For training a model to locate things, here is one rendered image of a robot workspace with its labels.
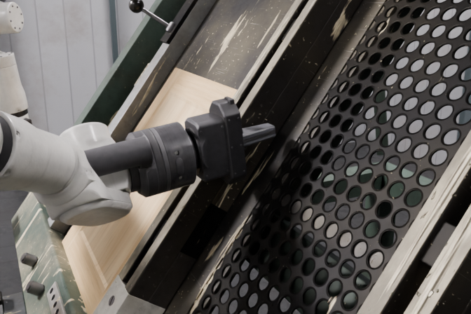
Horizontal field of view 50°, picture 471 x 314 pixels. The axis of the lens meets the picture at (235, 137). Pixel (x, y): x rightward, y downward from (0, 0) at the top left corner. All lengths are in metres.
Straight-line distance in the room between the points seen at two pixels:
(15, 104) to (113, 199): 0.66
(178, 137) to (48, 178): 0.19
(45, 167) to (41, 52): 3.70
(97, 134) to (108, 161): 0.06
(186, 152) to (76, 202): 0.16
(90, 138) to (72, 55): 3.58
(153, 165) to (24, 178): 0.19
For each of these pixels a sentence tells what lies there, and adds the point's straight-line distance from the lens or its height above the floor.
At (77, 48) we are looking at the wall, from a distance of 4.23.
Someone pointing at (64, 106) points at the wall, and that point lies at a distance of 4.29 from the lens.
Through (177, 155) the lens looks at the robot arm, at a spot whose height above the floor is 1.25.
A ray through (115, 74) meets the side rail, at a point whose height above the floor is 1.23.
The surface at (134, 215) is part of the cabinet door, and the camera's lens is 1.01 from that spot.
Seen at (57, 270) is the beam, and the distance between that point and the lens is 1.13.
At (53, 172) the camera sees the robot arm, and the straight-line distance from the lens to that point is 0.54.
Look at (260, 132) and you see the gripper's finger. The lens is 0.73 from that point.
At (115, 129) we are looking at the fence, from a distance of 1.28.
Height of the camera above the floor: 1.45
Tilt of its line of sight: 16 degrees down
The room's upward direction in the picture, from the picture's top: straight up
